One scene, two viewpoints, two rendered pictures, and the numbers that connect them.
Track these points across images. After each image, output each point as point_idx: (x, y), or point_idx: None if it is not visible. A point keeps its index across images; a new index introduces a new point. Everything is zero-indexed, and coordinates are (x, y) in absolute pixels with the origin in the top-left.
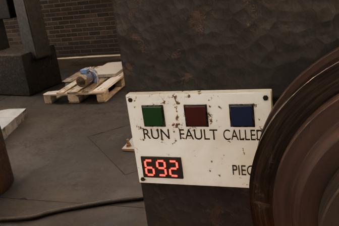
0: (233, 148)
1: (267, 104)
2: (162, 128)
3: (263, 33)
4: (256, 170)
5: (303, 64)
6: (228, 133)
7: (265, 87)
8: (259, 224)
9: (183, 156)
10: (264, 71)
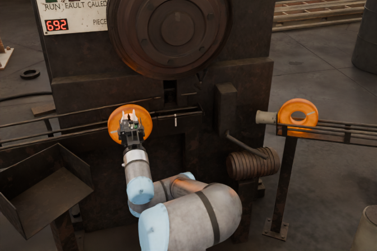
0: (92, 10)
1: None
2: (55, 3)
3: None
4: (109, 12)
5: None
6: (90, 4)
7: None
8: (111, 36)
9: (68, 18)
10: None
